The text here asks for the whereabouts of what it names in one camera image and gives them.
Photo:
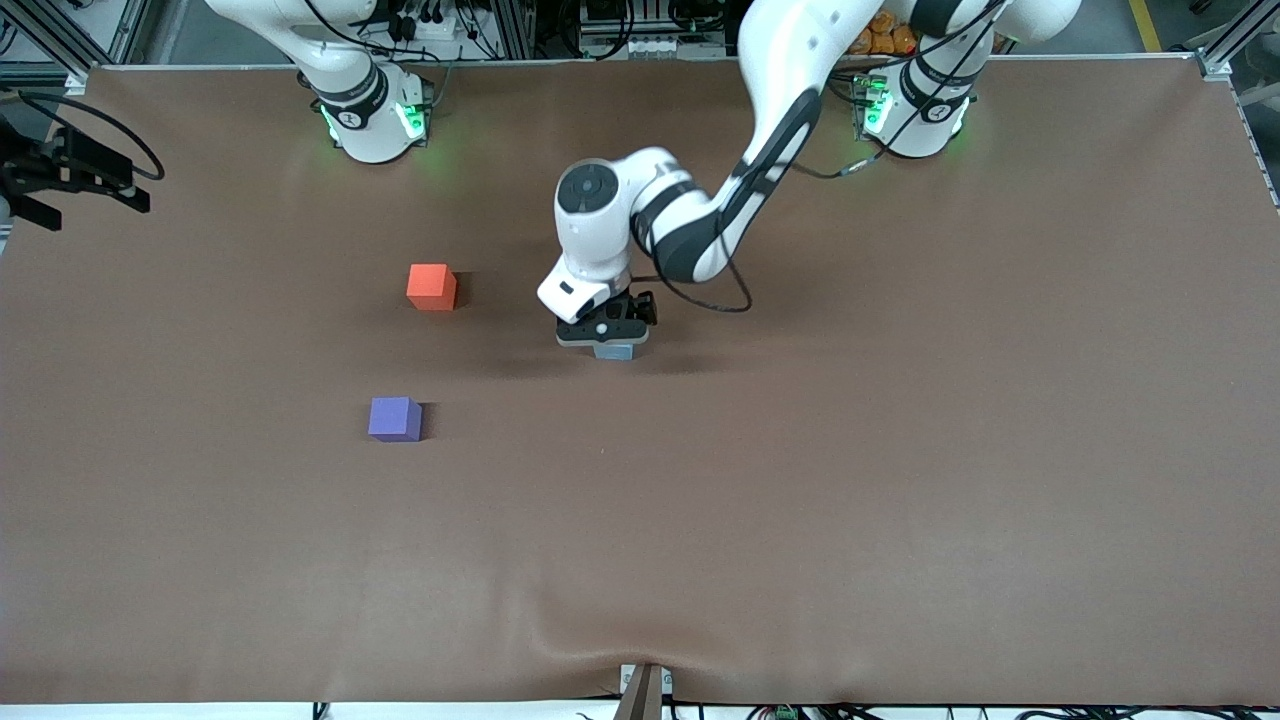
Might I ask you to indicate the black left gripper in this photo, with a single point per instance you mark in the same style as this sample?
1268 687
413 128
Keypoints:
641 306

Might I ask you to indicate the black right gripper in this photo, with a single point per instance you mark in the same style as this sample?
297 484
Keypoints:
40 172

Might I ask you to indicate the light blue foam block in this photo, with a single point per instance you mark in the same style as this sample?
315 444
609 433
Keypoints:
613 352

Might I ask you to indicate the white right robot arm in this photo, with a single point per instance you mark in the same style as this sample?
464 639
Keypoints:
365 125

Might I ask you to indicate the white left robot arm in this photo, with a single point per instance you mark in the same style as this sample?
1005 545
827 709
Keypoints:
780 70

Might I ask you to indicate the orange foam block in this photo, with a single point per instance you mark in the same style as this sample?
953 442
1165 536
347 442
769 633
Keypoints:
431 286

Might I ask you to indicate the white terminal block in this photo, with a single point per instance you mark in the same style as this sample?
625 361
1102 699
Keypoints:
645 46

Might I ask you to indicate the purple foam block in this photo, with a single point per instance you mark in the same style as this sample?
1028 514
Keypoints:
394 419

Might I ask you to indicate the brown table mat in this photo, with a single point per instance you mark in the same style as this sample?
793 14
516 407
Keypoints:
700 520

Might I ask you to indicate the white power strip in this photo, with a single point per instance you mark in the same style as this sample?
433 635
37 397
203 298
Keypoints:
430 25

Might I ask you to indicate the orange snack bags pile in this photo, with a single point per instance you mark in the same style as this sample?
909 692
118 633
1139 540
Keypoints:
885 38

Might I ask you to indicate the black left camera mount plate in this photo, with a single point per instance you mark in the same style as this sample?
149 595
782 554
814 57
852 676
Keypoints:
585 325

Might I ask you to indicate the aluminium frame profile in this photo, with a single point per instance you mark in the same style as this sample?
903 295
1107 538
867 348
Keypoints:
1235 45
50 40

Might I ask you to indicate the brown camera mount post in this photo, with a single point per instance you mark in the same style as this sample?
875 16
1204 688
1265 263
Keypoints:
640 695

